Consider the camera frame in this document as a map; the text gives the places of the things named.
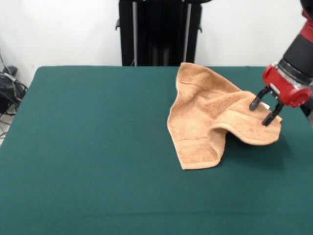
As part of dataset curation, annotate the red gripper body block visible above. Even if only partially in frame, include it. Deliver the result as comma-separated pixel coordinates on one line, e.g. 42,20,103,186
262,64,313,108

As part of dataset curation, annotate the black cable tangle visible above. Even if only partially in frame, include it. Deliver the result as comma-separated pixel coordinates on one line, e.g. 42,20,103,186
0,52,29,138

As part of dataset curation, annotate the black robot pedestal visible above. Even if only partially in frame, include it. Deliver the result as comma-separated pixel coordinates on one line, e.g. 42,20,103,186
115,0,203,67

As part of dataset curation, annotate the tan terry towel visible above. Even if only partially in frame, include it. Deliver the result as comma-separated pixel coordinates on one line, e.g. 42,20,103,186
167,62,283,171

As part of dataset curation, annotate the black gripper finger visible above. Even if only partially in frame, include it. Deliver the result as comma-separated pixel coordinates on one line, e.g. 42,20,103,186
248,86,270,112
262,102,285,127

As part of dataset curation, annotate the dark green table cloth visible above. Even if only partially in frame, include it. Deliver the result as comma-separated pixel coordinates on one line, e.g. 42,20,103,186
0,65,313,235

